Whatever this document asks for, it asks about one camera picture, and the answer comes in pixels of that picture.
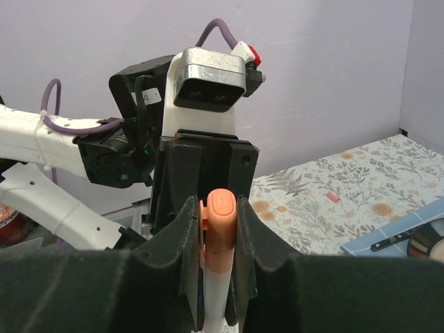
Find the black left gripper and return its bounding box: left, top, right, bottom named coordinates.
left=148, top=129, right=259, bottom=234

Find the pink pen cap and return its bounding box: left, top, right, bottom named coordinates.
left=327, top=191, right=340, bottom=203

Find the black handled fork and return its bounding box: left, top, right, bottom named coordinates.
left=370, top=228, right=416, bottom=252

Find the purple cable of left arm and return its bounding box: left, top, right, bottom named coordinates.
left=40, top=17, right=237, bottom=195

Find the light blue checked placemat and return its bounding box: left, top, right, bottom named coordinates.
left=340, top=198, right=443, bottom=257

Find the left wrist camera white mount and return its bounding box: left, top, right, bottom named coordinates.
left=160, top=42, right=267, bottom=139

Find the grey marker with red tip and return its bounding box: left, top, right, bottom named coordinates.
left=203, top=264, right=231, bottom=333

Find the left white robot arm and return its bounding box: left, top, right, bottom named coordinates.
left=1, top=47, right=264, bottom=250

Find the orange pen cap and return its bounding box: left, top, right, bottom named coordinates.
left=198, top=189, right=237, bottom=273

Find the dark striped rim dinner plate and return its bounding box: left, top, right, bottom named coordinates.
left=407, top=218, right=443, bottom=262

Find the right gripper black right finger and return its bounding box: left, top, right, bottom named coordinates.
left=225, top=197, right=443, bottom=332

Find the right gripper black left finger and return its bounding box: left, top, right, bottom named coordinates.
left=1, top=197, right=201, bottom=332

